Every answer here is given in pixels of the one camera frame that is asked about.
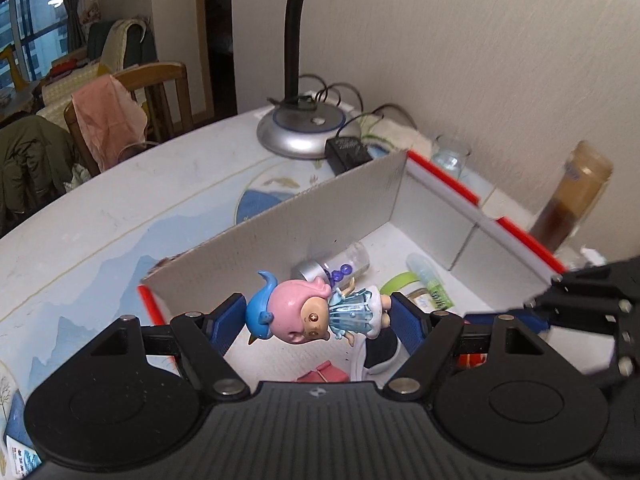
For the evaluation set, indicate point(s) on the wooden chair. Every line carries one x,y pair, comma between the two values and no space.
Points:
160,77

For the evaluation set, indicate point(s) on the green lip balm tube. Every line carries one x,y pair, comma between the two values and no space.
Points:
400,280

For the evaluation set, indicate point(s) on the red cardboard box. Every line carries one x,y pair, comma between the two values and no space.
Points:
320,215

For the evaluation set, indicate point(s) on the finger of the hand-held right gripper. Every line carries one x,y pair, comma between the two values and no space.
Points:
537,321
600,277

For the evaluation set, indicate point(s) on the dark sofa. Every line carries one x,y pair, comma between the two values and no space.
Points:
97,40

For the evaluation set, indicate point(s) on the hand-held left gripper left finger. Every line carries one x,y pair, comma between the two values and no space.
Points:
227,320

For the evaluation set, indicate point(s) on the pink cloth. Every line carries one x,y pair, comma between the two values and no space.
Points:
107,115

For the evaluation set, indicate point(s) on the small clear green tube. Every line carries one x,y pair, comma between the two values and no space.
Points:
425,272

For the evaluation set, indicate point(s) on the white-framed sunglasses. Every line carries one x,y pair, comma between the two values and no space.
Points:
380,355

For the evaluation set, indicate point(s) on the crumpled white tissue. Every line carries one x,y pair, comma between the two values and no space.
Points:
592,256

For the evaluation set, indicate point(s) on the black power adapter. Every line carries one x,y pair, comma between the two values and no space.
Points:
347,152

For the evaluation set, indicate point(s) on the silver desk lamp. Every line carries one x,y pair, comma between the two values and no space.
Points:
300,135

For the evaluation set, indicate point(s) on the olive green jacket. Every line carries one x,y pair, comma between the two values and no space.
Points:
30,165

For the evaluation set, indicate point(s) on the small red toy figure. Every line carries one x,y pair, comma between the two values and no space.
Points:
472,361

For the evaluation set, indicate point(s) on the brown plastic bottle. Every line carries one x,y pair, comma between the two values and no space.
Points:
570,200

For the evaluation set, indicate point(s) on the clear bottle with silver cap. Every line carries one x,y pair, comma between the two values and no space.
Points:
350,260

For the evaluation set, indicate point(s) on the small pink red box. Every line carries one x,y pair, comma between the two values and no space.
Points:
322,372

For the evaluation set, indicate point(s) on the white and blue cream tube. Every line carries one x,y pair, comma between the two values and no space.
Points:
22,460

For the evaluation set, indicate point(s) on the pink-haired doll figure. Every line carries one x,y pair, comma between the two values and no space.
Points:
300,315

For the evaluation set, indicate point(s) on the beige blanket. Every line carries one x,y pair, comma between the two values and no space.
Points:
122,42

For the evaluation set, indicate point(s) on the floral patterned cloth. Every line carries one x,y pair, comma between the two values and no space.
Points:
79,177

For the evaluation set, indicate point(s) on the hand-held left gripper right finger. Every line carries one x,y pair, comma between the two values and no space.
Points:
410,322

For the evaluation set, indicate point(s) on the clear glass jar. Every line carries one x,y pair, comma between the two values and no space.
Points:
452,160

